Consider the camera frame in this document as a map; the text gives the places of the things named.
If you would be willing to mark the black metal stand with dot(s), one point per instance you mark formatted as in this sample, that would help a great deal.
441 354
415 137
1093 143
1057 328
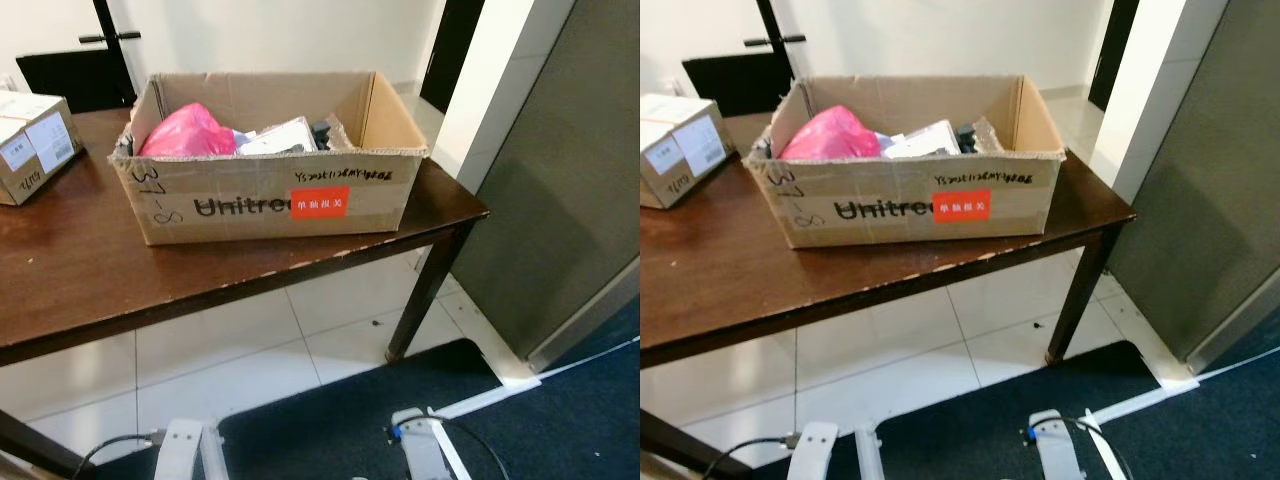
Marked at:
775 41
110 37

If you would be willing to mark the pink plastic bag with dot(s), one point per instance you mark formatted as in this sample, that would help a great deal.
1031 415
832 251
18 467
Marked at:
830 135
185 135

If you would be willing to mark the dark brown wooden table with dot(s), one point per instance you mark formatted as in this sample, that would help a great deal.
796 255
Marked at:
740 270
100 260

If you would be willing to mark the dark door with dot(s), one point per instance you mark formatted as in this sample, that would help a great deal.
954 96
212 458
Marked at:
1112 50
450 50

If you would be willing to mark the grey partition panel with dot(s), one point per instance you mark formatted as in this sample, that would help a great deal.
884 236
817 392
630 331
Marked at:
560 200
1210 200

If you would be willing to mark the taped cardboard box white labels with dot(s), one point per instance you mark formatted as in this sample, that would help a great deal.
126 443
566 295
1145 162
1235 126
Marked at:
690 150
40 150

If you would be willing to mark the black flat panel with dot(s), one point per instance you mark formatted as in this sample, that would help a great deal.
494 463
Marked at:
735 85
70 80

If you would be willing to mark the black item in box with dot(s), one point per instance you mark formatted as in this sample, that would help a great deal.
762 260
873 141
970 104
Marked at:
322 133
967 137

